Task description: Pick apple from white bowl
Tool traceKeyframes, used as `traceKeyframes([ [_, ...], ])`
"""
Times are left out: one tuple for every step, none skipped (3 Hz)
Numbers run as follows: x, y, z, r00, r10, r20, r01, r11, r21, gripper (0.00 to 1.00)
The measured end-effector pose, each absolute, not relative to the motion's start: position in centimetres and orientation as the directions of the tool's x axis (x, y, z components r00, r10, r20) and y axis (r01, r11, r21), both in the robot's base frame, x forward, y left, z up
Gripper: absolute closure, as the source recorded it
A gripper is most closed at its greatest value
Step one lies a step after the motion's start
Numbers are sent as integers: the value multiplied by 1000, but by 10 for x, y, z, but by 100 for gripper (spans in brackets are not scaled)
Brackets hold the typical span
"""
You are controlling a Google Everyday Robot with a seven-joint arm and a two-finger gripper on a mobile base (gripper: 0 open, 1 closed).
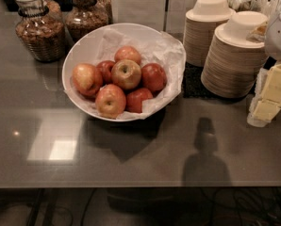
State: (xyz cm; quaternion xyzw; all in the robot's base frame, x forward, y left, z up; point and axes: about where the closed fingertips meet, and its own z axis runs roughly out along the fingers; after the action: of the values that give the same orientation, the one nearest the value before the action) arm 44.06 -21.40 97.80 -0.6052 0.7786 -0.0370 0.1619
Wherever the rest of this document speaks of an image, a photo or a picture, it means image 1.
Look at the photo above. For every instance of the yellow-red apple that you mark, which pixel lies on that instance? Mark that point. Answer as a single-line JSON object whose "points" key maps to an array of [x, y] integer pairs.
{"points": [[87, 79], [126, 74], [110, 101]]}

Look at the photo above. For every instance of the right glass cereal jar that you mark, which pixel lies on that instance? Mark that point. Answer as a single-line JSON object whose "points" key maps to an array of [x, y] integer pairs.
{"points": [[85, 16]]}

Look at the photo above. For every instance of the front right red apple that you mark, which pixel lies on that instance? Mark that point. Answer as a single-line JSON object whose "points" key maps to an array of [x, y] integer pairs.
{"points": [[135, 98]]}

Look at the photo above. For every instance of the left glass cereal jar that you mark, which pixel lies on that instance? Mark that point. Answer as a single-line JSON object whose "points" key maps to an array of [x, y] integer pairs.
{"points": [[40, 30]]}

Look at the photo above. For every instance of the black rubber mat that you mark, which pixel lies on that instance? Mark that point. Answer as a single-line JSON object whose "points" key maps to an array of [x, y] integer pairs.
{"points": [[192, 86]]}

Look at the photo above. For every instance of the stack paper bowls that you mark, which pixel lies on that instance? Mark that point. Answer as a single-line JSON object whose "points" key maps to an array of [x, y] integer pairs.
{"points": [[200, 24], [233, 61]]}

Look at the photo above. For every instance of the dark red apple behind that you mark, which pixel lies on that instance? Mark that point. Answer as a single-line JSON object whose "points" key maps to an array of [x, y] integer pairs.
{"points": [[105, 68]]}

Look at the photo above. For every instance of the white paper sign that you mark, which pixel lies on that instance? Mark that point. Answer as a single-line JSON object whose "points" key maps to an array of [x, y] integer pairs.
{"points": [[147, 12]]}

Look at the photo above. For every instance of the top red-yellow apple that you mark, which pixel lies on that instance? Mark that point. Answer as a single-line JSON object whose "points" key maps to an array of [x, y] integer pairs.
{"points": [[128, 52]]}

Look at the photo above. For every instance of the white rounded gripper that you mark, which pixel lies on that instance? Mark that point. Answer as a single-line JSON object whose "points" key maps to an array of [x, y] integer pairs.
{"points": [[279, 37]]}

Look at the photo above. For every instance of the large white bowl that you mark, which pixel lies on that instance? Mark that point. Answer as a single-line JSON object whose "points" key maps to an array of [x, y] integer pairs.
{"points": [[80, 51]]}

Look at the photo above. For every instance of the front stack paper bowls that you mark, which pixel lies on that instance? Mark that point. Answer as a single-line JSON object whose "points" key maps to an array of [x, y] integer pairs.
{"points": [[233, 61]]}

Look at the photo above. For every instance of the rear stack paper bowls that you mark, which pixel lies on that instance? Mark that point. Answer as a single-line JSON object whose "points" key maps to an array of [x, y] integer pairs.
{"points": [[200, 24]]}

